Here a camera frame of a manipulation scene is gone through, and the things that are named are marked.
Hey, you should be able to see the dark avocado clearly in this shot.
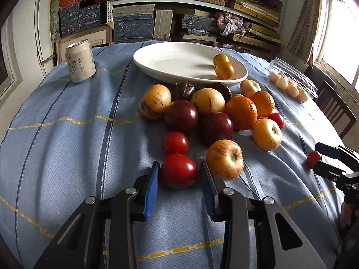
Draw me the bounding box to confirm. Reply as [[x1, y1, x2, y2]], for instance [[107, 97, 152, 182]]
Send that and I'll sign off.
[[209, 82, 232, 102]]

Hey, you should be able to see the greenish yellow tangerine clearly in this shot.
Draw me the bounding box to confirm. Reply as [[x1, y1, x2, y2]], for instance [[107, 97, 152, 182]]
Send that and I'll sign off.
[[213, 54, 229, 67]]

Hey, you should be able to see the row of tan eggs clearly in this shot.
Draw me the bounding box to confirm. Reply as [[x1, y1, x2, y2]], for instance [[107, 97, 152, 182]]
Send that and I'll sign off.
[[269, 71, 309, 103]]

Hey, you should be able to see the white metal shelving unit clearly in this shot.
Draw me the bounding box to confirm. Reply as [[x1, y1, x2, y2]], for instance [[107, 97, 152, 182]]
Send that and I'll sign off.
[[106, 0, 287, 47]]

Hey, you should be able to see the dark red plum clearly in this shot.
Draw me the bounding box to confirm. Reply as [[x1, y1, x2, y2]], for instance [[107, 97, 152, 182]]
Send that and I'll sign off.
[[163, 99, 199, 135], [198, 112, 234, 146]]

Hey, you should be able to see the large red tomato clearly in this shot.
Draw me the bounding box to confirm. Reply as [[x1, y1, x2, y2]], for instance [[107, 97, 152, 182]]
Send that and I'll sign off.
[[160, 153, 199, 190]]

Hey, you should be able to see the red cherry tomato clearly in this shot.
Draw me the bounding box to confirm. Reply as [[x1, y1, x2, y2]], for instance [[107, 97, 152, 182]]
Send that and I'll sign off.
[[267, 112, 285, 130], [305, 150, 322, 169]]

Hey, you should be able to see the red striped yellow apple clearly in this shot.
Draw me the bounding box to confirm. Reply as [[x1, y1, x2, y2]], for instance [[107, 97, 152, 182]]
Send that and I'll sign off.
[[205, 139, 244, 181]]

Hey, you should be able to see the cream drink can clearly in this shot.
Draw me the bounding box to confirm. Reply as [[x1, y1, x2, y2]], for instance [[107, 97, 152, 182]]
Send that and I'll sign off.
[[65, 40, 96, 83]]

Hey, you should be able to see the blue tablecloth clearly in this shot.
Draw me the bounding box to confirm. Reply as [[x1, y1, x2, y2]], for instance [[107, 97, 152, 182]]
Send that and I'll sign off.
[[0, 41, 348, 269]]

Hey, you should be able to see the dark wooden chair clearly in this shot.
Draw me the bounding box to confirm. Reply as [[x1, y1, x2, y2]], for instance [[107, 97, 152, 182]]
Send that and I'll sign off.
[[304, 66, 357, 140]]

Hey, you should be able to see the person's right hand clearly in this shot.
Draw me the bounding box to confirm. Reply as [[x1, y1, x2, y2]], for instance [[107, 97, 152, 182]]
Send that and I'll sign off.
[[340, 203, 359, 230]]

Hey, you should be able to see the pink plastic bag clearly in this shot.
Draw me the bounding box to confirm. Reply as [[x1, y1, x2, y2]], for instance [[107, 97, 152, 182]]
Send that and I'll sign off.
[[215, 12, 245, 36]]

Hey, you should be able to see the yellow fruit with dark streaks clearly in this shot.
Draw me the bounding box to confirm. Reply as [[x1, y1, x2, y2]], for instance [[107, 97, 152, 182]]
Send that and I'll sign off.
[[138, 84, 172, 119]]

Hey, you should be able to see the bright window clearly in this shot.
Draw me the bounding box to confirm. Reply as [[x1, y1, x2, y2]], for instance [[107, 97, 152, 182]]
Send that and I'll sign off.
[[313, 0, 359, 85]]

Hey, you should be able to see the patterned curtain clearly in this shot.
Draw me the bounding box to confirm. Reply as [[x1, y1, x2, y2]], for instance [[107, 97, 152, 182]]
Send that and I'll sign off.
[[287, 0, 326, 63]]

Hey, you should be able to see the stack of wooden flat boxes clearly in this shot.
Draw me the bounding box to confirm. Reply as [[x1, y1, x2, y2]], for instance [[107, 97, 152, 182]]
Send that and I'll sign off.
[[228, 0, 282, 51]]

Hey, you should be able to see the stack of blue patterned crates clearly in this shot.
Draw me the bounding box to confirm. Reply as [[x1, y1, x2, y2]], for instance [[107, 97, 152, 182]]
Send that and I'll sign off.
[[58, 0, 106, 37]]

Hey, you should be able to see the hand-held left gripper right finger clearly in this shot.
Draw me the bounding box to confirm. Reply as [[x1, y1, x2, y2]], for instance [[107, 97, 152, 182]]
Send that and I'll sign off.
[[199, 161, 327, 269]]

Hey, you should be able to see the orange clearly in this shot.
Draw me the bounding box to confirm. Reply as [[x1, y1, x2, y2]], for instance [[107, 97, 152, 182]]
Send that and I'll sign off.
[[250, 90, 275, 118], [225, 95, 258, 131]]

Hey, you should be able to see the white oval plate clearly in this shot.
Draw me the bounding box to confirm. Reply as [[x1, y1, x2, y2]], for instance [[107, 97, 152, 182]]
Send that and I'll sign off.
[[133, 42, 249, 87]]

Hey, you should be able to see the wooden picture frame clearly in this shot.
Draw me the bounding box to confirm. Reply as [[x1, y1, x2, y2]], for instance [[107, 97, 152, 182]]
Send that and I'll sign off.
[[55, 22, 114, 65]]

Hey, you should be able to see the clear plastic egg tray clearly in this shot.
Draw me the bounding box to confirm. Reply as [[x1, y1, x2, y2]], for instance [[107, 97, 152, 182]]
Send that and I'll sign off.
[[269, 57, 318, 103]]

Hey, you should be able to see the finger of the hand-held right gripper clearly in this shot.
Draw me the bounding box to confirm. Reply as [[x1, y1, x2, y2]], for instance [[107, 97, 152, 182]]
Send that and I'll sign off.
[[313, 161, 351, 183], [315, 142, 341, 158]]

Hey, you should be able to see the small orange tangerine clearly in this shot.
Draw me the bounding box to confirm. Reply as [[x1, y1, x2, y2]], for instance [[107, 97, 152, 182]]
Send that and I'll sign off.
[[215, 62, 234, 80]]

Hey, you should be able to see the green marbled panel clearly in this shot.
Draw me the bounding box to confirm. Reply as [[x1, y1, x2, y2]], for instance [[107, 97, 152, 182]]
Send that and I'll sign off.
[[50, 0, 61, 39]]

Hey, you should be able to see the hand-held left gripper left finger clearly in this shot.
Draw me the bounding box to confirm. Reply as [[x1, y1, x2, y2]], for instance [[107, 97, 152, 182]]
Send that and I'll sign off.
[[34, 161, 162, 269]]

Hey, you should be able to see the stack of blue flat boxes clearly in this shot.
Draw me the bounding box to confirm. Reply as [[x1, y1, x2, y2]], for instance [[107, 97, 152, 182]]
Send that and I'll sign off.
[[113, 5, 155, 43], [181, 13, 218, 43]]

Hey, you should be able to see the dim window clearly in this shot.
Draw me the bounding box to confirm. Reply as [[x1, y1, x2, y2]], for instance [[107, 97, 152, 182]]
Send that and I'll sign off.
[[0, 14, 23, 99]]

